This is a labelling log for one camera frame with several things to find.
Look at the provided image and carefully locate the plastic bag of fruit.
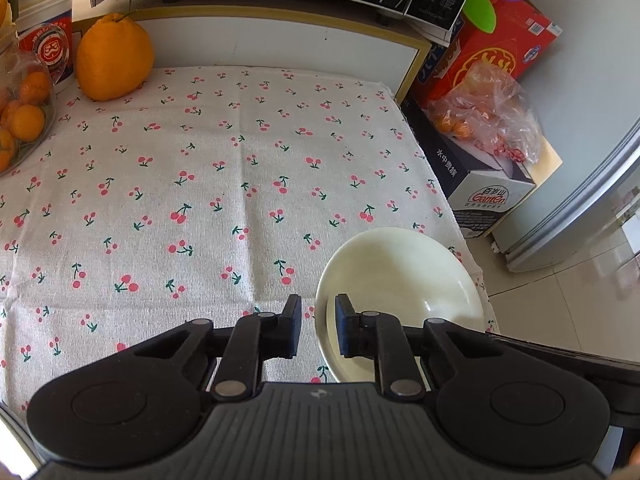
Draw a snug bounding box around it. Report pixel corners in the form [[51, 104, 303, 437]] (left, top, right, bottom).
[[426, 60, 544, 164]]

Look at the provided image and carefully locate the small cream bowl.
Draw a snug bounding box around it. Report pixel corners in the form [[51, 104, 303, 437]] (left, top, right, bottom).
[[315, 227, 487, 383]]

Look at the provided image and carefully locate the cherry print tablecloth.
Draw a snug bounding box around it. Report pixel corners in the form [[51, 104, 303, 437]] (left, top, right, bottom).
[[0, 66, 501, 426]]

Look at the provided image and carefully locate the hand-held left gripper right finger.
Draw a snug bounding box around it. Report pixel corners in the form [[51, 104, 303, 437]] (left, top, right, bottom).
[[334, 294, 503, 402]]

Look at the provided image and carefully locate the white cabinet with wooden trim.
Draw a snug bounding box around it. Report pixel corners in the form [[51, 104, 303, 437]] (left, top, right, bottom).
[[72, 5, 433, 106]]

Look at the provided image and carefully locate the red gift box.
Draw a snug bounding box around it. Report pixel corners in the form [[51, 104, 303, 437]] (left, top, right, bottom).
[[407, 0, 563, 111]]

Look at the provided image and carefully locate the dark blue cardboard box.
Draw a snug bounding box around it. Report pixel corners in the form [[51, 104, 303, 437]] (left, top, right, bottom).
[[402, 97, 538, 239]]

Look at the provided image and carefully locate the green plastic utensil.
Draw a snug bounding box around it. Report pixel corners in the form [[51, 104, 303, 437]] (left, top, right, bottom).
[[460, 0, 499, 37]]

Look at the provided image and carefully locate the white bucket with red label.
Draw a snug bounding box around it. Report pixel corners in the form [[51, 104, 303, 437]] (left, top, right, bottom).
[[15, 0, 77, 96]]

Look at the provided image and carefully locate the grey refrigerator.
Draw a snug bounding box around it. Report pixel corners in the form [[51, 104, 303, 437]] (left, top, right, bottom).
[[487, 0, 640, 274]]

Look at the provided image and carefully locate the glass jar of small oranges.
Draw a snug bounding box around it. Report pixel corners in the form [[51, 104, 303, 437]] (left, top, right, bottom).
[[0, 10, 57, 178]]

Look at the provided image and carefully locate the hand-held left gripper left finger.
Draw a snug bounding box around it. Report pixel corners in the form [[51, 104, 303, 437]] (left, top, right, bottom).
[[134, 294, 305, 402]]

